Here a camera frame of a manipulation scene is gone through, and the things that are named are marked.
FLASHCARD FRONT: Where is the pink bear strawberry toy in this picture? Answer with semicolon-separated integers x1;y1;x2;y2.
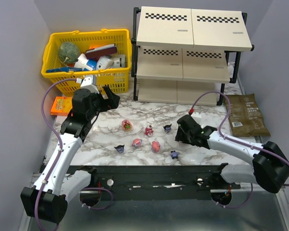
121;119;132;131

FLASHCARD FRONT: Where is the pink round bunny toy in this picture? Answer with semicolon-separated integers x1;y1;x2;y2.
151;141;160;153

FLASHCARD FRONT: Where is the pink blue-bow bunny toy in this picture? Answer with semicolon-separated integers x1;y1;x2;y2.
132;139;143;148

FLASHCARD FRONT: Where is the black purple-bow cat toy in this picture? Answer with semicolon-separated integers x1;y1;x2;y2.
114;145;125;154

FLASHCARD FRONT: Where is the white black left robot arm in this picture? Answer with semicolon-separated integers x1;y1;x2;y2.
21;86;120;224

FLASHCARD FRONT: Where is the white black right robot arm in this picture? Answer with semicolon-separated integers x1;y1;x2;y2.
175;115;289;193

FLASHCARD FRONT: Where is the beige three-tier shelf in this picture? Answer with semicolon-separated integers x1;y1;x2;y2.
131;6;254;106

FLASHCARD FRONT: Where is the yellow plastic shopping basket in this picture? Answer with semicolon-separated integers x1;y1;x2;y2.
41;29;131;96

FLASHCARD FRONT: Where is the black purple cat toy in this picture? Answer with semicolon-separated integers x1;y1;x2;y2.
163;124;172;133

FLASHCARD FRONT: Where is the purple small figure toy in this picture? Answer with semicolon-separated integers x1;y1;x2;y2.
170;150;180;159

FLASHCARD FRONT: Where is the orange snack box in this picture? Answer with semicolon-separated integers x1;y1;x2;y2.
50;96;72;116

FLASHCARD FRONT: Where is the white small box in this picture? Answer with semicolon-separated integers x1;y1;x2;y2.
96;56;114;70

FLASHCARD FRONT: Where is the red bear cream toy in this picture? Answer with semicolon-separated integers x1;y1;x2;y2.
145;125;154;137

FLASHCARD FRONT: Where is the white cylindrical can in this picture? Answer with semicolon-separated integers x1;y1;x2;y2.
111;54;126;68

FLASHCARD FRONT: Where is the white blue carton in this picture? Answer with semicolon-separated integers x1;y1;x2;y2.
74;53;97;71

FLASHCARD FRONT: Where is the blue flat package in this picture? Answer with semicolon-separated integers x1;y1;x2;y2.
46;66;83;73

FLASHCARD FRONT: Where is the dark red book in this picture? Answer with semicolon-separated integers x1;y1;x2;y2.
85;43;118;59

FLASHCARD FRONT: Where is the brown coffee bag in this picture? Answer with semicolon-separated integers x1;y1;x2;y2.
224;94;271;137

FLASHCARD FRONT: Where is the green round melon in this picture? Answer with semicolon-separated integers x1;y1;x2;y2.
57;42;81;64

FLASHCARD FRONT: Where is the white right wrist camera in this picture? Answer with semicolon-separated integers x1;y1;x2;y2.
188;109;202;123

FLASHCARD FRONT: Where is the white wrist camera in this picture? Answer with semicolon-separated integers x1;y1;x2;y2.
188;109;202;123
76;75;99;93

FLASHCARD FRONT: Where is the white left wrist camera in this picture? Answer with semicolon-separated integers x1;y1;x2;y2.
76;75;99;93

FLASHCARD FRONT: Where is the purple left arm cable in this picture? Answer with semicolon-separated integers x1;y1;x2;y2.
34;78;78;231

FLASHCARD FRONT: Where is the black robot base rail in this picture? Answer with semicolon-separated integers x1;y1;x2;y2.
67;164;240;201

